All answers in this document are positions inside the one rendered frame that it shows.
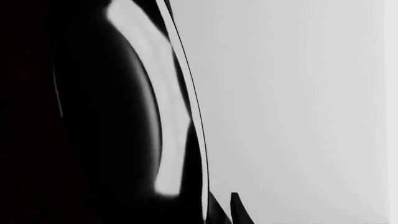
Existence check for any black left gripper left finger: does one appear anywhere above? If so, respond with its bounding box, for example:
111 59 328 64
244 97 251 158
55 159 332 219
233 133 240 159
206 190 233 224

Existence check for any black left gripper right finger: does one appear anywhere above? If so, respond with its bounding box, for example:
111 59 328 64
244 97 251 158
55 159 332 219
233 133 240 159
230 192 255 224

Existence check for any black frying pan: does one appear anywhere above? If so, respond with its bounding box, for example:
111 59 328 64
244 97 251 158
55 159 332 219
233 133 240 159
0 0 210 224

